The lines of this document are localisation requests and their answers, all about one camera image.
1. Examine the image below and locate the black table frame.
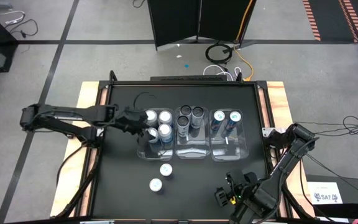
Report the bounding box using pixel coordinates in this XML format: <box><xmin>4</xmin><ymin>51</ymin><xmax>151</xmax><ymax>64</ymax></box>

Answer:
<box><xmin>88</xmin><ymin>70</ymin><xmax>281</xmax><ymax>219</ymax></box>

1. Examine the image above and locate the black folding screen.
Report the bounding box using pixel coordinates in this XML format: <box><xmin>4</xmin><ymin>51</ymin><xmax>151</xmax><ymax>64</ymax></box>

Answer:
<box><xmin>147</xmin><ymin>0</ymin><xmax>257</xmax><ymax>51</ymax></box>

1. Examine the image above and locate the yellow orange cable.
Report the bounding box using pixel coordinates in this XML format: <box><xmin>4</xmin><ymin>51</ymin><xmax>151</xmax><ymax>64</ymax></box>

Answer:
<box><xmin>233</xmin><ymin>0</ymin><xmax>255</xmax><ymax>82</ymax></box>

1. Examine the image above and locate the clear plastic bin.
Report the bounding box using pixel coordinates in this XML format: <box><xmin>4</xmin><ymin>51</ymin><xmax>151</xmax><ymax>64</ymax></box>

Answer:
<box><xmin>209</xmin><ymin>108</ymin><xmax>250</xmax><ymax>162</ymax></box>
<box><xmin>174</xmin><ymin>106</ymin><xmax>211</xmax><ymax>160</ymax></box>
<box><xmin>137</xmin><ymin>108</ymin><xmax>178</xmax><ymax>162</ymax></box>

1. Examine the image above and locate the black mat with orange stripes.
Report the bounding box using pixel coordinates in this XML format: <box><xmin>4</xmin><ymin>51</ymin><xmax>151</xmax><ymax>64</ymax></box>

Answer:
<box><xmin>302</xmin><ymin>0</ymin><xmax>358</xmax><ymax>44</ymax></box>

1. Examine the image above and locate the white SA7 paper label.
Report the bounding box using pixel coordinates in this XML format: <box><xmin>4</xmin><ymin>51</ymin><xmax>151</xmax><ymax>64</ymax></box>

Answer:
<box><xmin>307</xmin><ymin>181</ymin><xmax>344</xmax><ymax>205</ymax></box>

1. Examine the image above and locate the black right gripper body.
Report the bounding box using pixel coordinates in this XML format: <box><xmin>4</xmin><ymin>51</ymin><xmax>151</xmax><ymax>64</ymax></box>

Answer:
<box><xmin>225</xmin><ymin>170</ymin><xmax>259</xmax><ymax>203</ymax></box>

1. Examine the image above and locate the black box under label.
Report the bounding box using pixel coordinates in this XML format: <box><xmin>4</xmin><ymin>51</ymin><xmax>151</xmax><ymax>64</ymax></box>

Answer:
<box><xmin>305</xmin><ymin>174</ymin><xmax>358</xmax><ymax>219</ymax></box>

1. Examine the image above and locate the black coiled cable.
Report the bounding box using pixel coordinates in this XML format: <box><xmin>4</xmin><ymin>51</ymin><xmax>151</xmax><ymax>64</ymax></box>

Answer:
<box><xmin>204</xmin><ymin>42</ymin><xmax>233</xmax><ymax>65</ymax></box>

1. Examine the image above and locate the blue white Spindrift can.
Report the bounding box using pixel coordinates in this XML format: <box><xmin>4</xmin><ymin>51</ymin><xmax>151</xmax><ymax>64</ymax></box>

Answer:
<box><xmin>158</xmin><ymin>110</ymin><xmax>174</xmax><ymax>127</ymax></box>
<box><xmin>144</xmin><ymin>109</ymin><xmax>158</xmax><ymax>128</ymax></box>
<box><xmin>157</xmin><ymin>123</ymin><xmax>174</xmax><ymax>144</ymax></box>
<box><xmin>146</xmin><ymin>127</ymin><xmax>160</xmax><ymax>144</ymax></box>

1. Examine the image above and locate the black looped floor cable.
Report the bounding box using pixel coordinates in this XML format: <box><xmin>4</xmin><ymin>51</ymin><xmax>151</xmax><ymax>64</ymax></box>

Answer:
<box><xmin>292</xmin><ymin>114</ymin><xmax>358</xmax><ymax>138</ymax></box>

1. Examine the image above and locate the white floor cable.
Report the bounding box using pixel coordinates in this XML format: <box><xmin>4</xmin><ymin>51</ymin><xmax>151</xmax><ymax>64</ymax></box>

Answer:
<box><xmin>0</xmin><ymin>10</ymin><xmax>26</xmax><ymax>26</ymax></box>

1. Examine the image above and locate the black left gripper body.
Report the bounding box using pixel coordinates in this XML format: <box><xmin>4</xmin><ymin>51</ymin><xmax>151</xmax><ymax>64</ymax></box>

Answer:
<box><xmin>116</xmin><ymin>105</ymin><xmax>150</xmax><ymax>135</ymax></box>

